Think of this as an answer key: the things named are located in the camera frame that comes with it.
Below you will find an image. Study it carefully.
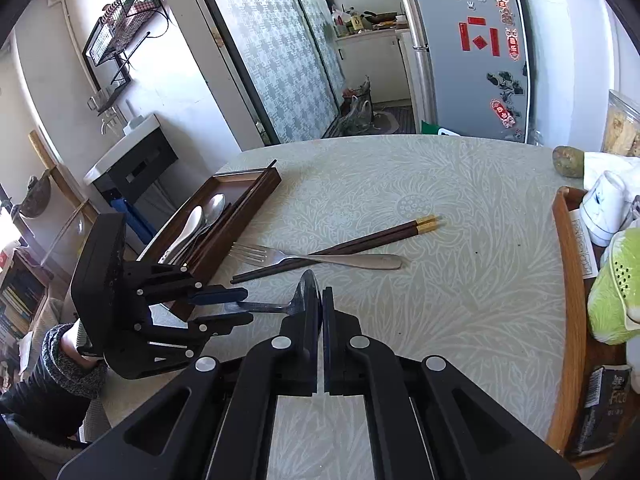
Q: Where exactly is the green cabbage shaped pot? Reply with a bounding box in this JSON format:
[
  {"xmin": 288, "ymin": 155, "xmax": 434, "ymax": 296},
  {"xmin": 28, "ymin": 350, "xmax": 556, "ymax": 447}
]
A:
[{"xmin": 587, "ymin": 226, "xmax": 639, "ymax": 346}]

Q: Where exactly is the wooden tray with cups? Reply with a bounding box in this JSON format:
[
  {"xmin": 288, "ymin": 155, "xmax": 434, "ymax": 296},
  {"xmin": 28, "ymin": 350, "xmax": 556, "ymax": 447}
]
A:
[{"xmin": 546, "ymin": 186, "xmax": 639, "ymax": 479}]

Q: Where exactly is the white ceramic spoon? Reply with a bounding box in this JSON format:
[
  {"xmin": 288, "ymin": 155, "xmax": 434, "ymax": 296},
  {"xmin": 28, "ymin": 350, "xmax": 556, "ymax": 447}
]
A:
[{"xmin": 158, "ymin": 206, "xmax": 204, "ymax": 264}]

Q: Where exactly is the large steel spoon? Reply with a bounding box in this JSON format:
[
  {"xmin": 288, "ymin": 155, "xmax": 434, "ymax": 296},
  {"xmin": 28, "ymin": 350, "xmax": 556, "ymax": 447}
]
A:
[{"xmin": 158, "ymin": 193, "xmax": 227, "ymax": 263}]

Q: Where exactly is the black wire wall shelf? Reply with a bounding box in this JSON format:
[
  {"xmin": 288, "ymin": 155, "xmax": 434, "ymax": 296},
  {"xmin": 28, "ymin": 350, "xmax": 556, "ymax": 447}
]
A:
[{"xmin": 81, "ymin": 0, "xmax": 169, "ymax": 116}]

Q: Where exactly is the dark chopstick gold tip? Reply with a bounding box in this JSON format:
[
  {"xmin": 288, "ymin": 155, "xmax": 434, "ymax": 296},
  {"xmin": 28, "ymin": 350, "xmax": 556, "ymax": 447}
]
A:
[{"xmin": 229, "ymin": 213, "xmax": 442, "ymax": 285}]

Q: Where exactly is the white kitchen cabinet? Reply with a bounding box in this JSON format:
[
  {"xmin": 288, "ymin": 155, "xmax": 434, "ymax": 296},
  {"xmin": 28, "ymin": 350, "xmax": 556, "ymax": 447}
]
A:
[{"xmin": 336, "ymin": 29, "xmax": 410, "ymax": 104}]

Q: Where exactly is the white blue cup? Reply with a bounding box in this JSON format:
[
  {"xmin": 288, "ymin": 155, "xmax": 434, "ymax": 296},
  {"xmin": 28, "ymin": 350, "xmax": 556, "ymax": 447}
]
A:
[{"xmin": 579, "ymin": 170, "xmax": 627, "ymax": 248}]

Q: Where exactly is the grey refrigerator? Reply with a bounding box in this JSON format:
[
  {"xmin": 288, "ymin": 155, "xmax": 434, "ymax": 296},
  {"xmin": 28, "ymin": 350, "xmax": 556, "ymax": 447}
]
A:
[{"xmin": 401, "ymin": 0, "xmax": 532, "ymax": 143}]

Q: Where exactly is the white sink cabinet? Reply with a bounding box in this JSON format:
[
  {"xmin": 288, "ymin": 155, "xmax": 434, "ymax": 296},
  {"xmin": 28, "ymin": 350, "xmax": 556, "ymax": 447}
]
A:
[{"xmin": 84, "ymin": 114, "xmax": 178, "ymax": 204}]

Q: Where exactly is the black tea box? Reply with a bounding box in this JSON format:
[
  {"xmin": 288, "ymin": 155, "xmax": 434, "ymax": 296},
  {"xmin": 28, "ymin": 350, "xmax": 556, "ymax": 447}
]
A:
[{"xmin": 568, "ymin": 365, "xmax": 631, "ymax": 457}]

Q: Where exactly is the steel fork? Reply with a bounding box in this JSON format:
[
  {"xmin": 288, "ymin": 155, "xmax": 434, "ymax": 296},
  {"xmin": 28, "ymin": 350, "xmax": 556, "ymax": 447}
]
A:
[{"xmin": 230, "ymin": 243, "xmax": 402, "ymax": 270}]

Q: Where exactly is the dark wooden tray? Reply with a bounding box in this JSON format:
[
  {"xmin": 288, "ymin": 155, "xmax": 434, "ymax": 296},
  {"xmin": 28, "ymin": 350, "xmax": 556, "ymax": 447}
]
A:
[{"xmin": 135, "ymin": 164, "xmax": 283, "ymax": 321}]

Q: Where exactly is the left hand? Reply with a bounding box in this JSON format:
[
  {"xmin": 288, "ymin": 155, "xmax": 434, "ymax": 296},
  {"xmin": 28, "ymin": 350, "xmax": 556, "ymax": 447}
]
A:
[{"xmin": 60, "ymin": 320, "xmax": 101, "ymax": 368}]

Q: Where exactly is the plastic snack jar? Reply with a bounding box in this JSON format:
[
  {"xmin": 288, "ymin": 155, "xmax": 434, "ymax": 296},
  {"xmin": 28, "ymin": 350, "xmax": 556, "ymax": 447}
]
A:
[{"xmin": 601, "ymin": 90, "xmax": 640, "ymax": 157}]

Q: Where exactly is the patterned sliding door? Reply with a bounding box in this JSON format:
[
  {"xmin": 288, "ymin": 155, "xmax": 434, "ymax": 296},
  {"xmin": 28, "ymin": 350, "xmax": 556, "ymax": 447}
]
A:
[{"xmin": 205, "ymin": 0, "xmax": 345, "ymax": 143}]

